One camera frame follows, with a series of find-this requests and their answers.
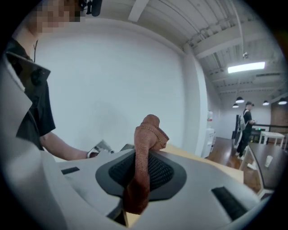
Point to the white water dispenser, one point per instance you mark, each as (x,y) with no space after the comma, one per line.
(208,141)

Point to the black head camera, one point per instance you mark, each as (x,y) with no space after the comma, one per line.
(95,7)

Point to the person's head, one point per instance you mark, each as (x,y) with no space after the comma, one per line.
(54,18)

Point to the black metal railing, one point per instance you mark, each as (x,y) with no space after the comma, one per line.
(276,126)

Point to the water jug with red label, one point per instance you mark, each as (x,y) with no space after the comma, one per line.
(210,120)

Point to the long ceiling light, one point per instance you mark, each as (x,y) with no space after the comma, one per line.
(246,67)

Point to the dark table with white legs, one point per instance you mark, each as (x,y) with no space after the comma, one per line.
(274,166)

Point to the black pendant lamp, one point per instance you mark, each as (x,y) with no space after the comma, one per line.
(235,105)
(265,103)
(282,101)
(239,100)

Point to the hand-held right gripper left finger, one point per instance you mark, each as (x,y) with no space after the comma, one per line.
(85,179)

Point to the small ceiling camera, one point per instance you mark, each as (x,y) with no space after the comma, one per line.
(245,55)

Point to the person's black shirt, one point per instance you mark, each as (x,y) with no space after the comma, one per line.
(38,112)

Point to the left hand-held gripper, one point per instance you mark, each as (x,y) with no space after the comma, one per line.
(100,148)

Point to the brown cloth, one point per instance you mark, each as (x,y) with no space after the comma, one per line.
(141,146)

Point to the white paper cup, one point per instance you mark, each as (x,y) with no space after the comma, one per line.
(268,161)

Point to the white side table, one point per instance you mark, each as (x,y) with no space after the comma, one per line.
(271,134)

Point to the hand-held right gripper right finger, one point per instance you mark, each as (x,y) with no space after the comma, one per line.
(202,179)

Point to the person's left forearm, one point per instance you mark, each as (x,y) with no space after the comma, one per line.
(63,148)

